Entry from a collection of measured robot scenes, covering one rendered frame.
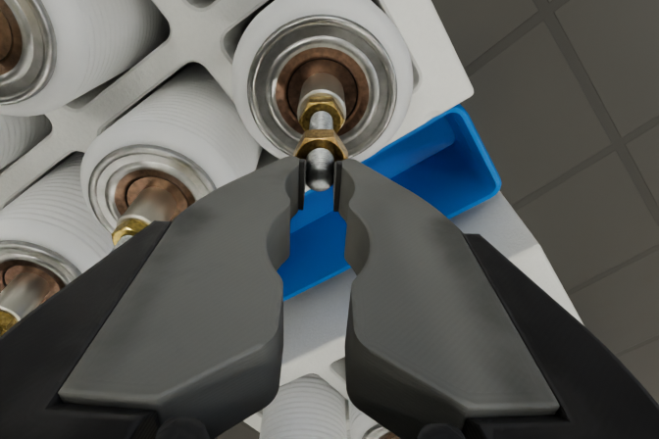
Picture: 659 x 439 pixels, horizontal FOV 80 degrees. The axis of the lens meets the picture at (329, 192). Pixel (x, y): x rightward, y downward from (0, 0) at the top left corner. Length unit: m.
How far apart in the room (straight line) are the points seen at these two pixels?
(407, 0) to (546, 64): 0.28
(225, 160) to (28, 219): 0.14
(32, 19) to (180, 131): 0.08
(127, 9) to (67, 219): 0.14
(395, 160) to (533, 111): 0.17
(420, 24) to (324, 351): 0.32
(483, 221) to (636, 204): 0.29
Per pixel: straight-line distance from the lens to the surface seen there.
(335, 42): 0.20
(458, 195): 0.43
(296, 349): 0.47
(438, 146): 0.51
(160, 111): 0.26
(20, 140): 0.36
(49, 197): 0.34
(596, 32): 0.54
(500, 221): 0.42
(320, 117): 0.16
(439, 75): 0.29
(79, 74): 0.25
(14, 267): 0.34
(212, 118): 0.27
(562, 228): 0.65
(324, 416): 0.48
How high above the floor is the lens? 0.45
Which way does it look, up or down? 59 degrees down
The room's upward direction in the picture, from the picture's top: 179 degrees clockwise
